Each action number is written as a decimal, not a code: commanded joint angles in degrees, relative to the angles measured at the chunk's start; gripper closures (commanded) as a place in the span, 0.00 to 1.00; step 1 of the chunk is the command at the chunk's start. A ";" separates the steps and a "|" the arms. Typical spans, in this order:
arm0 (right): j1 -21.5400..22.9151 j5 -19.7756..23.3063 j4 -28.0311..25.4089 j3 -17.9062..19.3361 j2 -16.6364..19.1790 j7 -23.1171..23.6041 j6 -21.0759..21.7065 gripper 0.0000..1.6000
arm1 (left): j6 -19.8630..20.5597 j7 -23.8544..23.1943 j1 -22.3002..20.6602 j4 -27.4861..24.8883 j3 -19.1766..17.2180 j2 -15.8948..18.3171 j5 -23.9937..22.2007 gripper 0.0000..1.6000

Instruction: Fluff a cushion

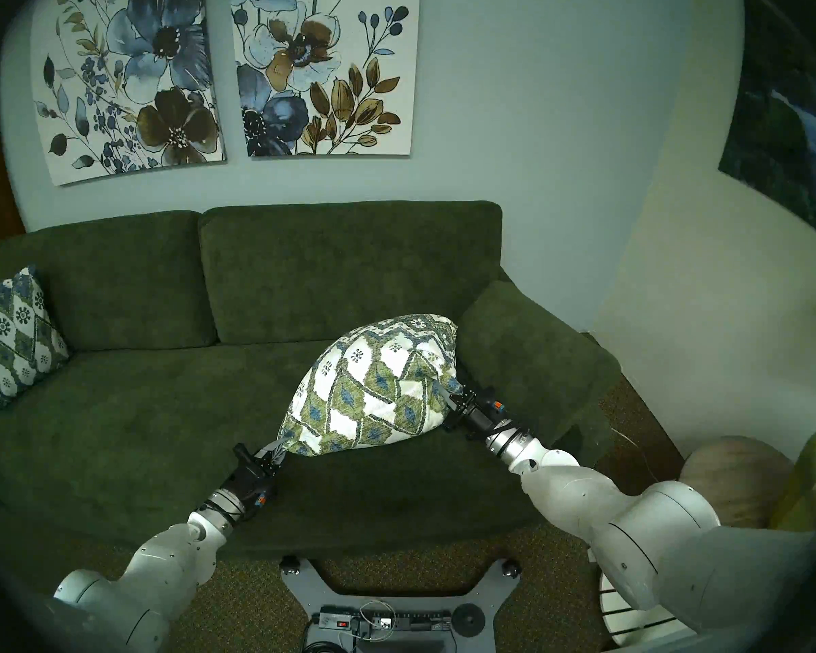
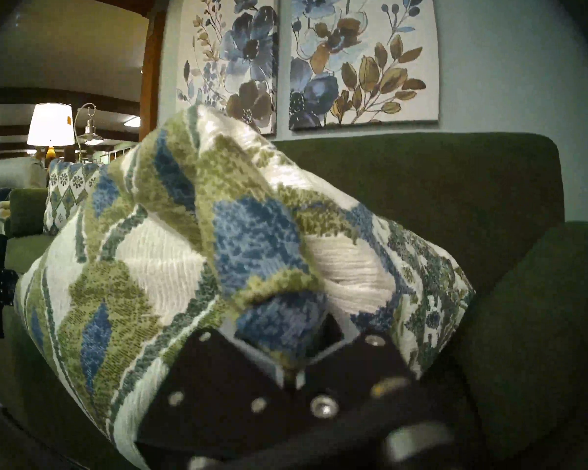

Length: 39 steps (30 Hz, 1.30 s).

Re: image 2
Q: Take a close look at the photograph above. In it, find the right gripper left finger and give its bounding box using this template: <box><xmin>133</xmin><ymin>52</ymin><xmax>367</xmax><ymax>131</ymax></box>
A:
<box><xmin>137</xmin><ymin>317</ymin><xmax>295</xmax><ymax>458</ymax></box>

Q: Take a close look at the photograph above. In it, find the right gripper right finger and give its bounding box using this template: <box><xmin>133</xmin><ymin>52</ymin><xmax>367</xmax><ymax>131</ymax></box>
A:
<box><xmin>295</xmin><ymin>316</ymin><xmax>423</xmax><ymax>422</ymax></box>

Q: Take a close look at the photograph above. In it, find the green white patterned cushion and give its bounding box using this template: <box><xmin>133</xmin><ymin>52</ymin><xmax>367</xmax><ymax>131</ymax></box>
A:
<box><xmin>15</xmin><ymin>104</ymin><xmax>476</xmax><ymax>470</ymax></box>
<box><xmin>43</xmin><ymin>160</ymin><xmax>101</xmax><ymax>235</ymax></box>

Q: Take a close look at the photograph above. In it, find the wide green sofa back cushion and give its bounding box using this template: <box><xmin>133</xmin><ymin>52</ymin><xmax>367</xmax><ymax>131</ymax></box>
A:
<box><xmin>274</xmin><ymin>133</ymin><xmax>565</xmax><ymax>298</ymax></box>

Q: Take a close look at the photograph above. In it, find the grey upholstered armchair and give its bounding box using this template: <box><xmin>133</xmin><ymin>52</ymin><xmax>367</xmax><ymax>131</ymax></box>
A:
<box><xmin>0</xmin><ymin>157</ymin><xmax>47</xmax><ymax>259</ymax></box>

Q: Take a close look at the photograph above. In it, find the dark green fabric sofa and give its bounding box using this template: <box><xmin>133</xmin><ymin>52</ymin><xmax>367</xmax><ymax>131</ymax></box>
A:
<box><xmin>0</xmin><ymin>131</ymin><xmax>588</xmax><ymax>470</ymax></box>

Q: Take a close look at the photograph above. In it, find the table lamp white shade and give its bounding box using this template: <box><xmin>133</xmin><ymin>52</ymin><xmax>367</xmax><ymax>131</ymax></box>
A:
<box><xmin>27</xmin><ymin>103</ymin><xmax>75</xmax><ymax>164</ymax></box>

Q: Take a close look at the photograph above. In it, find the silver arc lamp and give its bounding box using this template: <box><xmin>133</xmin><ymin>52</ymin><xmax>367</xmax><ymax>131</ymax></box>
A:
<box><xmin>74</xmin><ymin>103</ymin><xmax>104</xmax><ymax>162</ymax></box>

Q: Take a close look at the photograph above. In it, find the green sofa armrest bolster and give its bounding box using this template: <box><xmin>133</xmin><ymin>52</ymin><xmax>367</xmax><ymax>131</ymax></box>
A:
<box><xmin>451</xmin><ymin>222</ymin><xmax>588</xmax><ymax>462</ymax></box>

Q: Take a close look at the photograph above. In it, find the floral canvas with brown leaves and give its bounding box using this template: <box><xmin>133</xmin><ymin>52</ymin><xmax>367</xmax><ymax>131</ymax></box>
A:
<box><xmin>289</xmin><ymin>0</ymin><xmax>440</xmax><ymax>131</ymax></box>

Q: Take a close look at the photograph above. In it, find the floral canvas with dark flowers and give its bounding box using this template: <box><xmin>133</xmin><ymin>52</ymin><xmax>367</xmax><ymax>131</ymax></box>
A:
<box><xmin>176</xmin><ymin>0</ymin><xmax>278</xmax><ymax>136</ymax></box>

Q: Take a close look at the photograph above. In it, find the brown wooden door frame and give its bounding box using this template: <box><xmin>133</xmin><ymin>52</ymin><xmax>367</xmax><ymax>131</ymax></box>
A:
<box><xmin>140</xmin><ymin>0</ymin><xmax>171</xmax><ymax>141</ymax></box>

